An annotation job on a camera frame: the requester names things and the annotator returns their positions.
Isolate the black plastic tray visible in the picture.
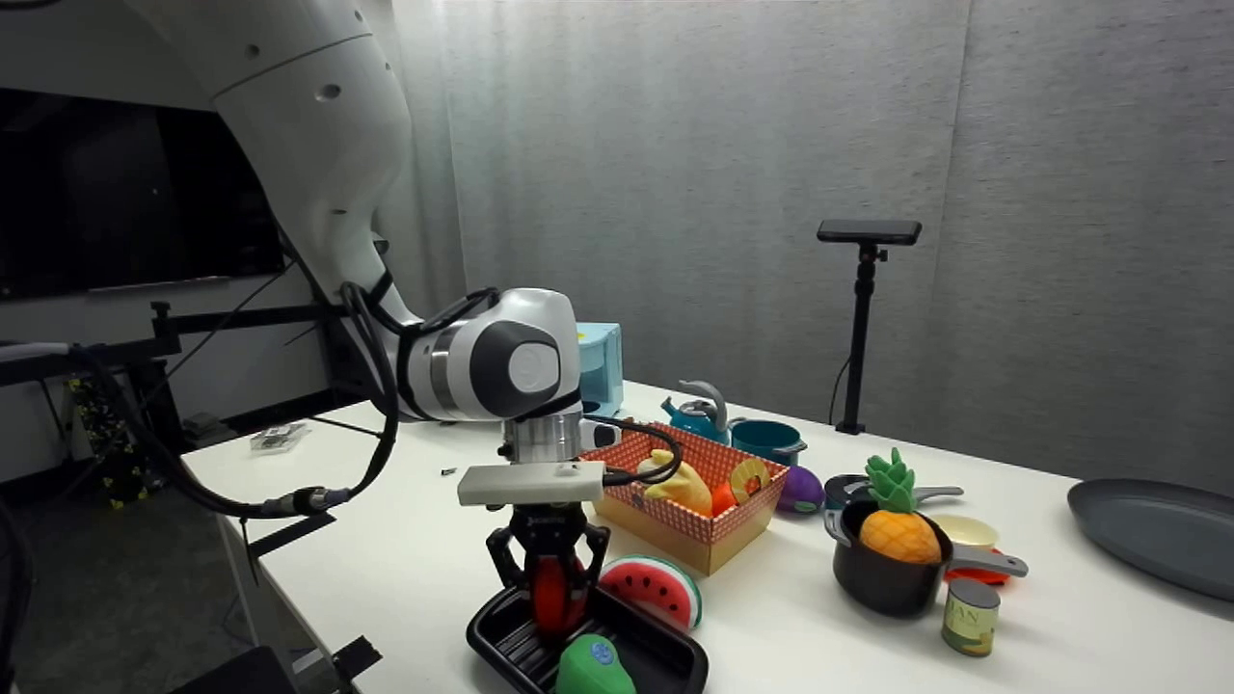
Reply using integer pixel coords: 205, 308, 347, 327
468, 589, 710, 694

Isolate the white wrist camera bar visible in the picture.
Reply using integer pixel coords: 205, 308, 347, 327
459, 464, 601, 505

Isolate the watermelon slice plush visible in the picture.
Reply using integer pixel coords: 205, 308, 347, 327
601, 557, 701, 633

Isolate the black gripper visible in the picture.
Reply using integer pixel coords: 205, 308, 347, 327
488, 505, 608, 601

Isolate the red-orange round plush toy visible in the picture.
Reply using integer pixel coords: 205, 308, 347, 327
530, 557, 570, 642

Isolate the camera on black stand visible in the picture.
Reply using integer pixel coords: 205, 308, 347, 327
819, 221, 923, 436

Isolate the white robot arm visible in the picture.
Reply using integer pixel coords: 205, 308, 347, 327
120, 0, 607, 607

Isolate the teal toy pot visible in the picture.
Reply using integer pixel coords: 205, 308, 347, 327
728, 419, 808, 467

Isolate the green plush avocado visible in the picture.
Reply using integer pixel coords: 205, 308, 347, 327
554, 633, 635, 694

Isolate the purple plush eggplant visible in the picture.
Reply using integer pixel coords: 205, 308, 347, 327
778, 467, 827, 516

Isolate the yellow banana plush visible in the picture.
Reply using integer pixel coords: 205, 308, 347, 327
639, 448, 714, 516

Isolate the pineapple plush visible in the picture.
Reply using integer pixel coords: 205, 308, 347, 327
860, 450, 941, 567

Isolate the orange checkered cardboard box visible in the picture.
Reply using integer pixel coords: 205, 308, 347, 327
590, 426, 788, 575

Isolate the dark grey round plate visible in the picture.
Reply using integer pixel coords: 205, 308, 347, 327
1070, 477, 1234, 601

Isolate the cream and red toy dish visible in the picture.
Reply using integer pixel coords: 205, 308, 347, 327
935, 512, 1012, 589

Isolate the grey toy saucepan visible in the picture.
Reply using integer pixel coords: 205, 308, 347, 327
827, 476, 961, 509

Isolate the dark grey toy pot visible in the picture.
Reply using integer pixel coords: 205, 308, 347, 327
828, 502, 1030, 620

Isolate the orange slice plush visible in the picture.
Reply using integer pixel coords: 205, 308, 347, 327
728, 458, 770, 502

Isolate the teal toy kettle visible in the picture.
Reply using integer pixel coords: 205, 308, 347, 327
664, 379, 728, 445

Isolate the orange plush carrot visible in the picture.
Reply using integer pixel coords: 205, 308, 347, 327
710, 484, 737, 516

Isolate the green labelled toy can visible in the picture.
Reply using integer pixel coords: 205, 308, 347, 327
941, 577, 999, 656

